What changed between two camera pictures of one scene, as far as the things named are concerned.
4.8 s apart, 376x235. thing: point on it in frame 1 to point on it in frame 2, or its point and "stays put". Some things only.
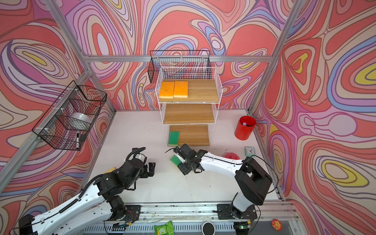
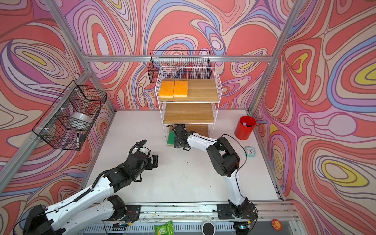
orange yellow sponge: [180, 89] stays put
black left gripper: [146, 174] to [155, 161]
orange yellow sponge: [167, 89] stays put
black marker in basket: [78, 141] stays put
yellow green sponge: [173, 139] stays put
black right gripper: [183, 169] to [176, 143]
